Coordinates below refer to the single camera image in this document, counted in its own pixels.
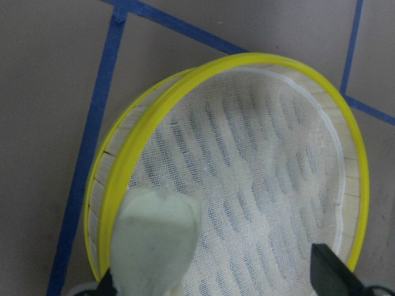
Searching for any yellow steamer basket centre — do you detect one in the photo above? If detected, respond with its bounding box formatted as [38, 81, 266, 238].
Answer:
[84, 53, 370, 295]

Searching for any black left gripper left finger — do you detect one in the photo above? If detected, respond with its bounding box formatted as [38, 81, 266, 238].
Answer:
[94, 269, 117, 296]

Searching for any white bun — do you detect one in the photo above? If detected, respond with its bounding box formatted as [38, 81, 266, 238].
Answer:
[109, 187, 202, 295]

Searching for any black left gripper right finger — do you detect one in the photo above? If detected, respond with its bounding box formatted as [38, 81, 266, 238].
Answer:
[310, 244, 369, 296]

